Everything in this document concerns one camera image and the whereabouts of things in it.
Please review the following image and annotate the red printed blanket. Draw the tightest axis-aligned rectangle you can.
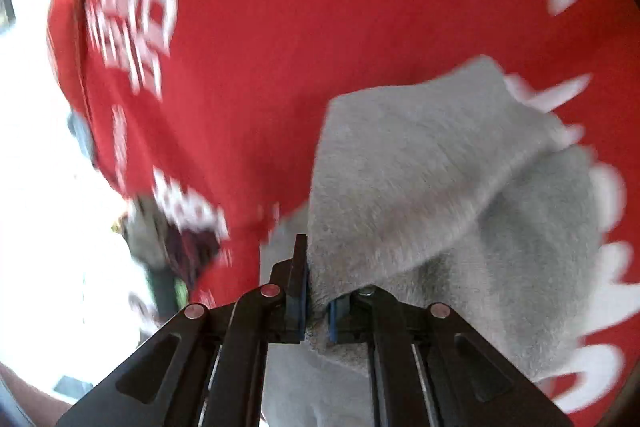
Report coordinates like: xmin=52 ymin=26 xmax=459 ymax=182
xmin=45 ymin=0 xmax=640 ymax=414

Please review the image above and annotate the grey fleece garment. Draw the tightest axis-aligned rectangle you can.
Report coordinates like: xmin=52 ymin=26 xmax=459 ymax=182
xmin=259 ymin=54 xmax=614 ymax=427

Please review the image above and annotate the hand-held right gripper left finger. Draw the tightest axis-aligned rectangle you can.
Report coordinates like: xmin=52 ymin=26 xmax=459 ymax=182
xmin=55 ymin=234 xmax=309 ymax=427

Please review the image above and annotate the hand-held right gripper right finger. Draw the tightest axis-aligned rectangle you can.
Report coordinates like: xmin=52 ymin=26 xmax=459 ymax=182
xmin=327 ymin=286 xmax=574 ymax=427

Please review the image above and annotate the dark cloth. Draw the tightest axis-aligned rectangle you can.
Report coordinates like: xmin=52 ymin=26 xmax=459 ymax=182
xmin=120 ymin=196 xmax=222 ymax=305

